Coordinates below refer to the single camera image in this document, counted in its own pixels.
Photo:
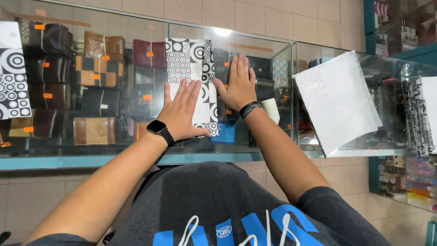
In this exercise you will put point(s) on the person's right hand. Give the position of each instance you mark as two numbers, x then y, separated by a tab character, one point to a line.
240	94

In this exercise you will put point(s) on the teal shelf with accessories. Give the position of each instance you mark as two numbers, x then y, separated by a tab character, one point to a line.
399	30

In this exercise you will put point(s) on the stack of black-white patterned sheets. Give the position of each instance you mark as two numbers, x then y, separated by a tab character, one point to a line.
418	116

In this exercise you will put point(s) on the person's left hand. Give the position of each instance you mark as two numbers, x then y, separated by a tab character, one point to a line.
179	116

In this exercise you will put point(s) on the black shoe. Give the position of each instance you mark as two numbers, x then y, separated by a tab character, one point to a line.
4	237
108	238

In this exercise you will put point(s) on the black smartwatch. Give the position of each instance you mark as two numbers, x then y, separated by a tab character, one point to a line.
160	129

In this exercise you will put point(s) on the teal box corner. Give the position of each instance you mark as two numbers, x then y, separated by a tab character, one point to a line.
432	234

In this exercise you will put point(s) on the group of leather wallets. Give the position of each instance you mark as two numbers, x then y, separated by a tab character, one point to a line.
99	71

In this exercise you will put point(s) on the blue rectangular packet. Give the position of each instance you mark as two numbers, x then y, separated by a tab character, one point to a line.
224	133

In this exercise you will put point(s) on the large glass display counter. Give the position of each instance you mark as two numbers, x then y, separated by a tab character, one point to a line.
102	155

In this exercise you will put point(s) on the black-white patterned wrapping paper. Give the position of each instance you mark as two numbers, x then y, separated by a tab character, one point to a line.
186	58

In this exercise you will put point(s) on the glass shelf with colourful items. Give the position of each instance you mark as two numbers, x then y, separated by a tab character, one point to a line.
406	181

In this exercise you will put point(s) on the flat black-white circle-print paper sheet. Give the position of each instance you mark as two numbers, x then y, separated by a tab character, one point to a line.
13	78

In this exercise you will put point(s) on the small glass display case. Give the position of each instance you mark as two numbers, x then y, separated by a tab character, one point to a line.
389	85

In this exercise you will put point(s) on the white blank paper sheet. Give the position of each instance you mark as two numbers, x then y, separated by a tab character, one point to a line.
336	102

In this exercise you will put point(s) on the grey shirt with blue print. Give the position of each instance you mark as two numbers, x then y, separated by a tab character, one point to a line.
211	205

